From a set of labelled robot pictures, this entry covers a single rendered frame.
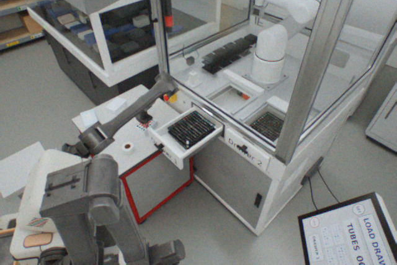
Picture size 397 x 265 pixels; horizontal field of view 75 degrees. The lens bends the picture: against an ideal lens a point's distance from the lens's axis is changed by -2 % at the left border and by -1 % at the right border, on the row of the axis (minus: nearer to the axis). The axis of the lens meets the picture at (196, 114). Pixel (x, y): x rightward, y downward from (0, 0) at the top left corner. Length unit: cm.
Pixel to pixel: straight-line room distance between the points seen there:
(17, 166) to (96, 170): 139
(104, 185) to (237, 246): 175
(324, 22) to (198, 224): 171
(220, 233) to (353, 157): 148
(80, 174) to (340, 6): 81
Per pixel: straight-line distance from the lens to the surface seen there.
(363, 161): 293
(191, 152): 144
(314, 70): 101
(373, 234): 107
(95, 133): 106
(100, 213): 49
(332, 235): 112
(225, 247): 214
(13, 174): 183
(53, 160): 89
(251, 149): 143
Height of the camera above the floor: 201
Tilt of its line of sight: 44 degrees down
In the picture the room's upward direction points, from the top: 1 degrees counter-clockwise
